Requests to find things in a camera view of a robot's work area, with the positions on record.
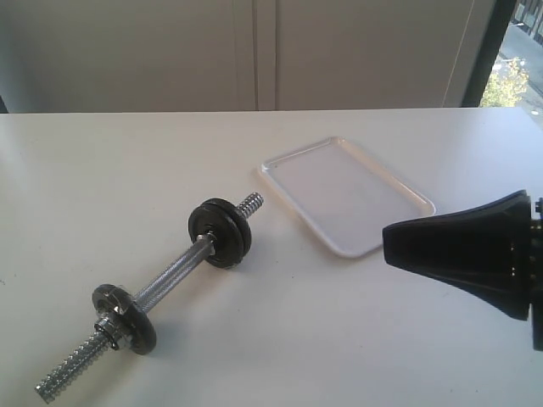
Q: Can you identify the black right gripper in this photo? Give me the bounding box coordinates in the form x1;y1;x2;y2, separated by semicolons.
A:
382;190;542;352

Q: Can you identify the black weight plate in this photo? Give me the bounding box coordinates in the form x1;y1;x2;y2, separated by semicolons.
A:
205;198;252;268
91;284;157;355
188;203;243;269

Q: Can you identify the chrome threaded dumbbell bar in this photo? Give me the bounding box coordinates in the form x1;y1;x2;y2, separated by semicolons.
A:
35;192;264;404

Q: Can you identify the white plastic tray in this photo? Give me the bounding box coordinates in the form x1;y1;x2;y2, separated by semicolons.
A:
259;137;436;259

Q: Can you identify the chrome spin-lock collar nut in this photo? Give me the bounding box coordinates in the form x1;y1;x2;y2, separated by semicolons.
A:
94;312;132;350

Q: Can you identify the dark window frame post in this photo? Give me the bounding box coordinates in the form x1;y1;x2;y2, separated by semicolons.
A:
461;0;518;108

